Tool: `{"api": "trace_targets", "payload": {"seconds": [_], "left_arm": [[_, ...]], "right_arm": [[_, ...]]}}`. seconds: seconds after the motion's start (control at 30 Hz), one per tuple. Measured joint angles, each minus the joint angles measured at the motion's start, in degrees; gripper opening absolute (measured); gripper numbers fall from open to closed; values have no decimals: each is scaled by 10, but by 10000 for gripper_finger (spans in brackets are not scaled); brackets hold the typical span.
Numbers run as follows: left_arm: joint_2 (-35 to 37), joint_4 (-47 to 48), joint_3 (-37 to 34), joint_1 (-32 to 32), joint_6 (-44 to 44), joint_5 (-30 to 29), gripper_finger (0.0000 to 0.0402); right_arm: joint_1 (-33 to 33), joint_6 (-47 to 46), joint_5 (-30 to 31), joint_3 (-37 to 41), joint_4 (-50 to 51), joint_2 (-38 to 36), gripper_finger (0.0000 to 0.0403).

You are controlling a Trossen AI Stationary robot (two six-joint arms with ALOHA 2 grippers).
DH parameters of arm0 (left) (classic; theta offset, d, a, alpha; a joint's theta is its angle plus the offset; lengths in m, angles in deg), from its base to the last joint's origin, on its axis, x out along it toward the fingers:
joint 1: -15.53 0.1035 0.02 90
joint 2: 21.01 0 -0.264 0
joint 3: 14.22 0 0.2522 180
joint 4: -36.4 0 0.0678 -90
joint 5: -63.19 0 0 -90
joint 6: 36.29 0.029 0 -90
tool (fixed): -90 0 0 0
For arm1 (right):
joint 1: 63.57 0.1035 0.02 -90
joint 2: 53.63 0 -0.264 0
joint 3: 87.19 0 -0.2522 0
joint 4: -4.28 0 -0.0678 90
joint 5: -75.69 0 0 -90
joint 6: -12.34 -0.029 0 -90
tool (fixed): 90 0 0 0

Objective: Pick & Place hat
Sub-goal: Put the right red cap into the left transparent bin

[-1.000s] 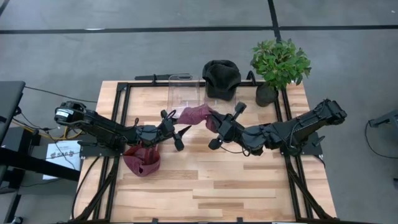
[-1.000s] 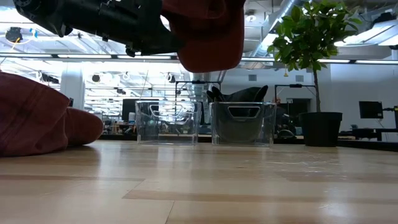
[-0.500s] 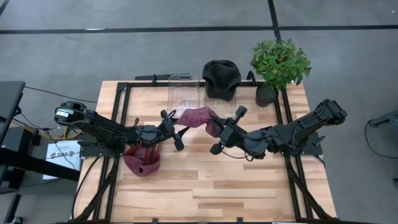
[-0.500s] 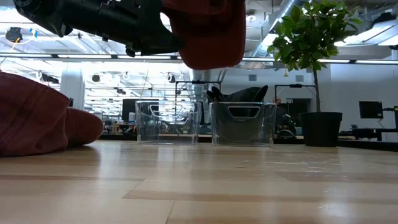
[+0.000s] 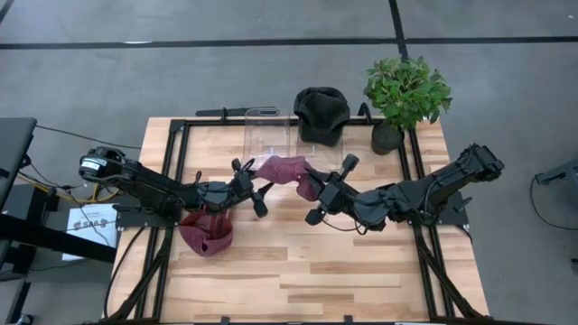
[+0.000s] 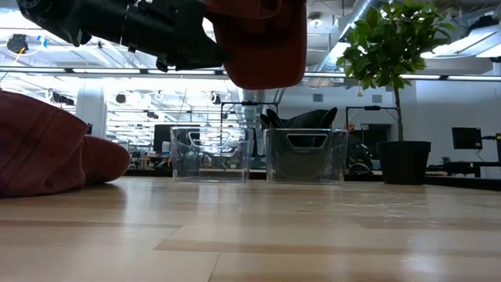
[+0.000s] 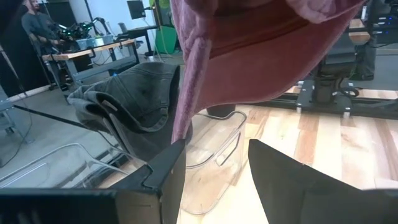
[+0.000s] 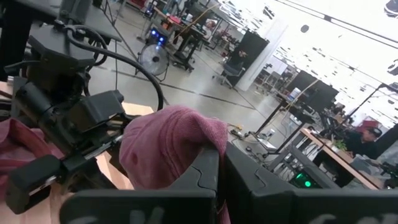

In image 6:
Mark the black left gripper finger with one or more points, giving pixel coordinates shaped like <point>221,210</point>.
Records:
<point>203,56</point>

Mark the maroon baseball cap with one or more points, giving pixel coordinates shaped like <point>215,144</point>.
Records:
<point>266,51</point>
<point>39,149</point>

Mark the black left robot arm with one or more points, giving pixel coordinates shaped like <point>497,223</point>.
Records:
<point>78,19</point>

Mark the small black ceiling spotlight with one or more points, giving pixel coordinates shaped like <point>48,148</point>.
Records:
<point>120,98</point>
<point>216,98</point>

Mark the long ceiling light strip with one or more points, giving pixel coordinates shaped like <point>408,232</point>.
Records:
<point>109,71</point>

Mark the black computer monitor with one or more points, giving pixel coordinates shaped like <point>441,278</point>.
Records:
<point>466,138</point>
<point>162,137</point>

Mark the clear plastic bin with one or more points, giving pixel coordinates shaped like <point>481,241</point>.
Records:
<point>211,164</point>
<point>305,172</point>

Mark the white round column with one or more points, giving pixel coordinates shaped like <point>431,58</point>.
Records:
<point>91,113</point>

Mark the black pendant ceiling lamp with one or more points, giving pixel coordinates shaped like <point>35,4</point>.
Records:
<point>17,43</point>

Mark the small yellow hanging cone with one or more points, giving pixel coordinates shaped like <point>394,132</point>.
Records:
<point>359,93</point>

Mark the person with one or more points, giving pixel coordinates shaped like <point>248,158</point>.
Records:
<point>358,152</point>

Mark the potted green leafy tree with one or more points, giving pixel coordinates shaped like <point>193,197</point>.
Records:
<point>387,43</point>

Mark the white ceiling light panel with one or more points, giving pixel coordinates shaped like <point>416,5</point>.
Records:
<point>454,43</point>

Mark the black desk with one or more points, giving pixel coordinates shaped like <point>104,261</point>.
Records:
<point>462,166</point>

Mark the silver ventilation duct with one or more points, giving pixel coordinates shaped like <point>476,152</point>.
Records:
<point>252,102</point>

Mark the grey wall vent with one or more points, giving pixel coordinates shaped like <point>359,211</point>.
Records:
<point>377,98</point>
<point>318,98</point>

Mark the black aluminium table frame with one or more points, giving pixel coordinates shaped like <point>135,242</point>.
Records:
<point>469,183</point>

